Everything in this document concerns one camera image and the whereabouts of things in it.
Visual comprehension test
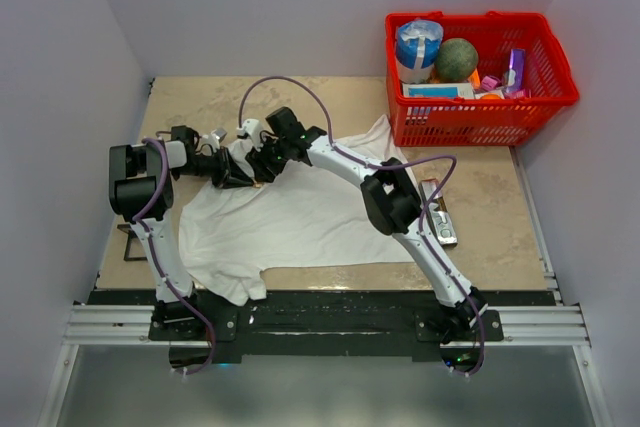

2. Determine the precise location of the black square frame stand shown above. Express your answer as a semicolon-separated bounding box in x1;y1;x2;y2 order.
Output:
116;223;146;262

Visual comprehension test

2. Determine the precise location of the aluminium rail frame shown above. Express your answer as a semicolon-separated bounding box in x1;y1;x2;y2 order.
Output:
34;146;614;427

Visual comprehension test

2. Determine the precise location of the orange fruit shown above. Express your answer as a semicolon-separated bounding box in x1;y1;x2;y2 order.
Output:
480;91;504;100

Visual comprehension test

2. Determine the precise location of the red plastic basket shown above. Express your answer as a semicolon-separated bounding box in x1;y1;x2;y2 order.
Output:
385;11;579;147

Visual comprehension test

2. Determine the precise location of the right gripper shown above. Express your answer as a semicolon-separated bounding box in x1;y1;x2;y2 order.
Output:
246;134;290;185

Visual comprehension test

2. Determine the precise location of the purple snack packet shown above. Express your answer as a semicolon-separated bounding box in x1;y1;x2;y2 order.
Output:
502;48;526;95

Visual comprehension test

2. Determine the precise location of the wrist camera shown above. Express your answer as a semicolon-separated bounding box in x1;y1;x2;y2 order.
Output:
236;118;263;143
203;128;227;150

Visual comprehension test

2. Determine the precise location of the green round melon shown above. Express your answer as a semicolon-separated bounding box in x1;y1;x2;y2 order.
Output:
434;38;479;83

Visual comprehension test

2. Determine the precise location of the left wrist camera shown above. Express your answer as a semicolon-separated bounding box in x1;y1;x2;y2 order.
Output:
203;128;227;150

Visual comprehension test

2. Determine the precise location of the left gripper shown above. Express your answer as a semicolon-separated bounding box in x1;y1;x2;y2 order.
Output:
174;146;254;189

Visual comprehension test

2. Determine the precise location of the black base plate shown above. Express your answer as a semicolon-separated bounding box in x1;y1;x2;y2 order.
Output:
148;291;504;368

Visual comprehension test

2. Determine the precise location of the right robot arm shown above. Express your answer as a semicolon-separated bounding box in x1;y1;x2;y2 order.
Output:
236;107;487;340

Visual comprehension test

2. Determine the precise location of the blue white carton box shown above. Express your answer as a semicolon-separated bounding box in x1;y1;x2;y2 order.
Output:
402;83;475;100

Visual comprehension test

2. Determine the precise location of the purple cable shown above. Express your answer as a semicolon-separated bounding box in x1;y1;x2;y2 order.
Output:
238;75;486;378
132;128;219;377

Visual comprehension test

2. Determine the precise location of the pink small container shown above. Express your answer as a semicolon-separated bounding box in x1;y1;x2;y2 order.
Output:
480;75;502;91

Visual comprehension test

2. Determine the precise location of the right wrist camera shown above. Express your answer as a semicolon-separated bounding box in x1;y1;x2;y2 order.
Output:
236;118;263;143

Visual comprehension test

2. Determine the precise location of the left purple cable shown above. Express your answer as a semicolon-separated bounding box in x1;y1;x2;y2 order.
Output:
132;128;219;377

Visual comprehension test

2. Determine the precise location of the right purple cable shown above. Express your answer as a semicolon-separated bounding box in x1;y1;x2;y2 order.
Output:
238;75;486;378

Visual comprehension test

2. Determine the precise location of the blue white wrapped roll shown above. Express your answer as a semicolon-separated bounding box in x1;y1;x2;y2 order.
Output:
395;19;444;84

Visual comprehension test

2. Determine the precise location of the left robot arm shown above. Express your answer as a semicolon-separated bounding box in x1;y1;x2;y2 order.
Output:
108;125;253;303

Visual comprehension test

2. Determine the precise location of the white t-shirt garment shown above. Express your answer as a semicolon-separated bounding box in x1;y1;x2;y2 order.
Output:
177;114;419;308

